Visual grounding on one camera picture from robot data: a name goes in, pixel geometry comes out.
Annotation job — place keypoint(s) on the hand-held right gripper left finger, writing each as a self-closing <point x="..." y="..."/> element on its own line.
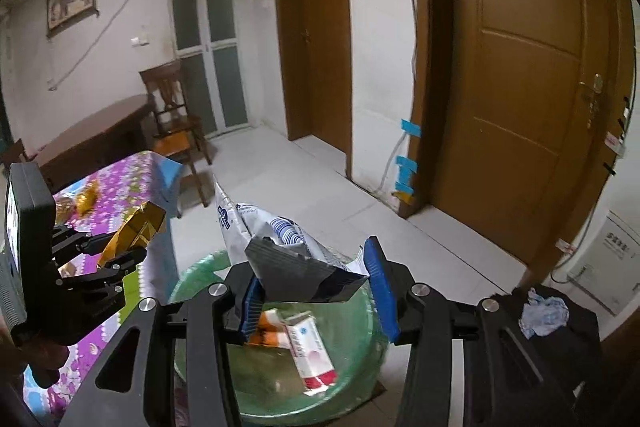
<point x="250" y="312"/>

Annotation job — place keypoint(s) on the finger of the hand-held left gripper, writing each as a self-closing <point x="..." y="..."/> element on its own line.
<point x="80" y="240"/>
<point x="127" y="259"/>

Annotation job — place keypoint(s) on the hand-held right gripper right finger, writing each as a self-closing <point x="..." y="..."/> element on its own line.
<point x="381" y="287"/>

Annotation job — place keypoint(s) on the orange white small box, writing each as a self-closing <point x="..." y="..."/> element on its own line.
<point x="270" y="332"/>

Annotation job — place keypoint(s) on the gold foil wrapper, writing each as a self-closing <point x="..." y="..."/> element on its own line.
<point x="140" y="222"/>

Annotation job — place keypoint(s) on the white blue snack bag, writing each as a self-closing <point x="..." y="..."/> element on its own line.
<point x="280" y="267"/>

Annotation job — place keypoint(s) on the white pink medicine box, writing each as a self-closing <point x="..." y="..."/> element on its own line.
<point x="310" y="352"/>

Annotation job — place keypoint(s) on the green plastic basin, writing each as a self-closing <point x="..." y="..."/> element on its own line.
<point x="350" y="382"/>

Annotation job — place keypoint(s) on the person's left hand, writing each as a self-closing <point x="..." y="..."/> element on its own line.
<point x="47" y="359"/>

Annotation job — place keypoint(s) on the bread in plastic bag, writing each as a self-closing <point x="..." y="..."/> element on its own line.
<point x="64" y="211"/>

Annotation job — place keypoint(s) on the orange cellophane wrapper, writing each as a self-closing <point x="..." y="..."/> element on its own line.
<point x="87" y="199"/>

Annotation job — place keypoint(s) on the wooden chair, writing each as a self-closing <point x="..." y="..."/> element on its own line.
<point x="167" y="92"/>
<point x="14" y="157"/>

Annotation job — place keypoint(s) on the floral striped tablecloth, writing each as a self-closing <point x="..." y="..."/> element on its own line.
<point x="120" y="179"/>

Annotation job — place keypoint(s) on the blue tape piece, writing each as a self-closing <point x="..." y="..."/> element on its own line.
<point x="411" y="128"/>
<point x="404" y="187"/>
<point x="406" y="163"/>

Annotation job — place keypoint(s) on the dark wooden table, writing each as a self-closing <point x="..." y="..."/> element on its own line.
<point x="90" y="132"/>

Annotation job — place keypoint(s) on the crumpled blue white rag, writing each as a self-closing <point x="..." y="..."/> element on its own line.
<point x="545" y="314"/>

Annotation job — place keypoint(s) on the glass double door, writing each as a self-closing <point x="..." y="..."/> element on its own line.
<point x="220" y="72"/>

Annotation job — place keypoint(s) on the white appliance box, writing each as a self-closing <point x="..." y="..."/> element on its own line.
<point x="607" y="267"/>

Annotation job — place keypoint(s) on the wide brown panelled door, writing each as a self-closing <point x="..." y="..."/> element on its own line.
<point x="525" y="82"/>

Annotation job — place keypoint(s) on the narrow brown wooden door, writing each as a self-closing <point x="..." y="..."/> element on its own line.
<point x="320" y="32"/>

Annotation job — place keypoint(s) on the framed wall picture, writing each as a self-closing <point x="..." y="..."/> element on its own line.
<point x="72" y="2"/>

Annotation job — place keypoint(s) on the door frame sticker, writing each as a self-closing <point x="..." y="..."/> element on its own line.
<point x="615" y="143"/>

